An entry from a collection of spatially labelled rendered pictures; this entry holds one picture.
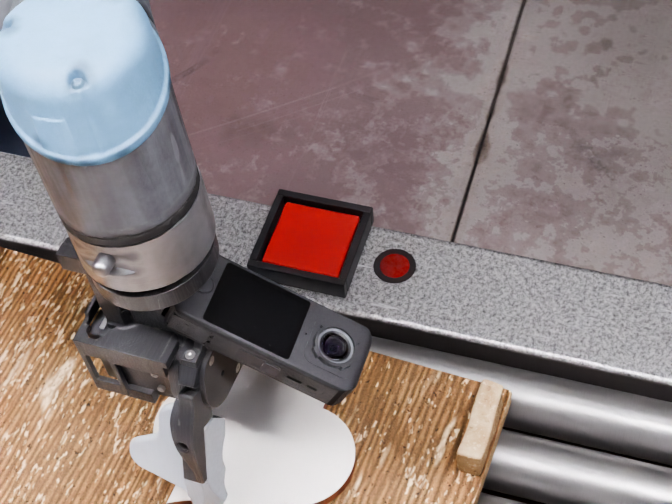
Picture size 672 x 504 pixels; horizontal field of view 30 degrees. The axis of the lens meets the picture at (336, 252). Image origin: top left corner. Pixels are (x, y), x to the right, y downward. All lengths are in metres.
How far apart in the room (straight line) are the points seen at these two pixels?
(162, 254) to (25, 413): 0.28
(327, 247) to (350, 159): 1.30
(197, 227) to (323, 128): 1.64
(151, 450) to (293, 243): 0.23
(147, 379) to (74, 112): 0.23
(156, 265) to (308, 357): 0.11
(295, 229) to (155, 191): 0.35
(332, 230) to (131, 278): 0.32
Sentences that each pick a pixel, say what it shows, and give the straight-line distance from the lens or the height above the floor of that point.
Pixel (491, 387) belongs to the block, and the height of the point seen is 0.96.
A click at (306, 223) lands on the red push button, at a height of 0.93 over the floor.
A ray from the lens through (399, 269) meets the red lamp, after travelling 0.94.
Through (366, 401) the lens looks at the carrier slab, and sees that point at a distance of 0.85.
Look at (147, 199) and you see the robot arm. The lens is 0.61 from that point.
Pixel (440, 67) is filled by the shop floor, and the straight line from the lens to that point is 2.38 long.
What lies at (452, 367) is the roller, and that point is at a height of 0.92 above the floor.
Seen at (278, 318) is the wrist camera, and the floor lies 1.09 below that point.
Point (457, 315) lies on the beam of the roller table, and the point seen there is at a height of 0.92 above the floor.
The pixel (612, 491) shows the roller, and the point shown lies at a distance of 0.85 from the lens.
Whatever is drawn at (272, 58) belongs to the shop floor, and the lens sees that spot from 2.42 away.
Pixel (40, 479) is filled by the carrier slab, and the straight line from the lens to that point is 0.86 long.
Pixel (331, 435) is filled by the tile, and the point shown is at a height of 0.94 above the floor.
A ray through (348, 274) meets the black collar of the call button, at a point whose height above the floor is 0.93.
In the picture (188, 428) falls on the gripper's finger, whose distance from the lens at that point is 0.73.
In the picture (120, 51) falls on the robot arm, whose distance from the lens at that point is 0.56.
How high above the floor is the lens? 1.67
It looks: 53 degrees down
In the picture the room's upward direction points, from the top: 6 degrees counter-clockwise
